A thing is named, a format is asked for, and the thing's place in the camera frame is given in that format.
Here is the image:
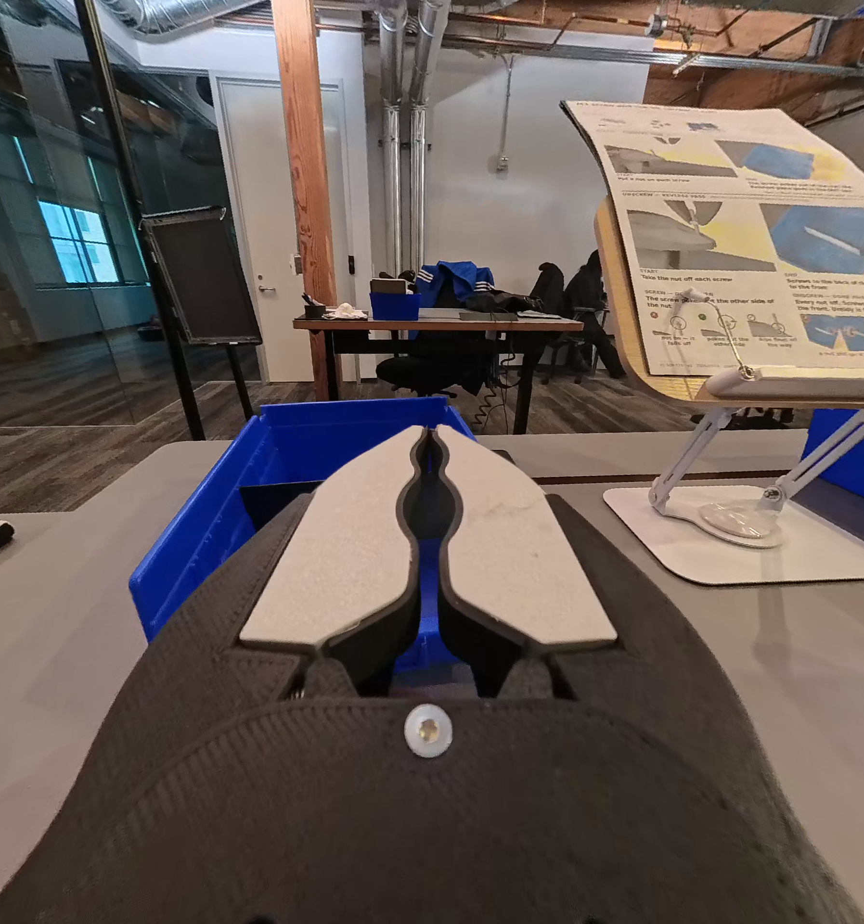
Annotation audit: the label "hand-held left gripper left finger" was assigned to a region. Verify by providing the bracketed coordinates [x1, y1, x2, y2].
[238, 424, 430, 700]

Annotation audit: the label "blue plastic bin with divider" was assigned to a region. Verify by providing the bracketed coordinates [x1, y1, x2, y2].
[129, 395, 479, 695]

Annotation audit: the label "silver ventilation duct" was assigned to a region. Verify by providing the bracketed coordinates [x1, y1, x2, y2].
[96, 0, 263, 40]

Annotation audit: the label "black sign board on stand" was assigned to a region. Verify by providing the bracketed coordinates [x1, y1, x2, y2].
[140, 205, 264, 421]

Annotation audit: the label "blue striped jacket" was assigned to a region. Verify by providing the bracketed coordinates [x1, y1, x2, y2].
[414, 261, 496, 313]

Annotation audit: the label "black jacket on chair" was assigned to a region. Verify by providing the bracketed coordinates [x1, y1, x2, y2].
[530, 262, 567, 316]

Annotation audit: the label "printed instruction sheet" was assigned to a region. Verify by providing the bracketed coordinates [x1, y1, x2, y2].
[562, 100, 864, 380]

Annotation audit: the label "wooden document stand white base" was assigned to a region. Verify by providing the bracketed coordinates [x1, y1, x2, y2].
[594, 195, 864, 587]

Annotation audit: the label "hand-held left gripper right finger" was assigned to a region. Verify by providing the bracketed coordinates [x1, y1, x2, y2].
[429, 424, 619, 700]

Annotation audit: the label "white door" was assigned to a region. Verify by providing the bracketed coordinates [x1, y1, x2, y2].
[211, 76, 366, 385]

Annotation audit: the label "black bag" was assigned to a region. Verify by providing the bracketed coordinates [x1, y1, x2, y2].
[461, 289, 550, 316]

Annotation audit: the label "grey desk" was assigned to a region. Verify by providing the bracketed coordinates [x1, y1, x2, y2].
[0, 432, 864, 924]

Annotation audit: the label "wooden office desk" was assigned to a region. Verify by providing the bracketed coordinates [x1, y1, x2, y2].
[293, 307, 584, 436]

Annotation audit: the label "black office chair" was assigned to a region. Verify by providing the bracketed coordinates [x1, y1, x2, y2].
[375, 334, 498, 399]

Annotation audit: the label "metal pipes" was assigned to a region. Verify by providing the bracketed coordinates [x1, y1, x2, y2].
[377, 0, 453, 277]

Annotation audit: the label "black glass partition frame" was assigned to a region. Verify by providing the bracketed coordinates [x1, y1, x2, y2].
[74, 0, 207, 441]

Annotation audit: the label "wooden post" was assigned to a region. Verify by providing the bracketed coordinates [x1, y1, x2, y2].
[271, 0, 343, 402]

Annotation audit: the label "small blue bin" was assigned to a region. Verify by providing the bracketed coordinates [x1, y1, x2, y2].
[369, 291, 423, 321]

